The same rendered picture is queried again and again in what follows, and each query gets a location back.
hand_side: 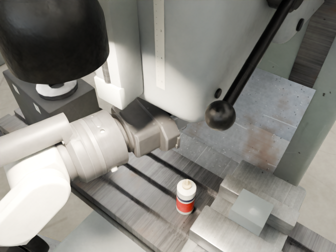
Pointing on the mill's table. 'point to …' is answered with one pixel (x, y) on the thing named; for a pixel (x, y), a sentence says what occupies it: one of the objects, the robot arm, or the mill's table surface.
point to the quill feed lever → (248, 68)
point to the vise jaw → (225, 234)
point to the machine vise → (241, 174)
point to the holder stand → (53, 99)
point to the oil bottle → (185, 196)
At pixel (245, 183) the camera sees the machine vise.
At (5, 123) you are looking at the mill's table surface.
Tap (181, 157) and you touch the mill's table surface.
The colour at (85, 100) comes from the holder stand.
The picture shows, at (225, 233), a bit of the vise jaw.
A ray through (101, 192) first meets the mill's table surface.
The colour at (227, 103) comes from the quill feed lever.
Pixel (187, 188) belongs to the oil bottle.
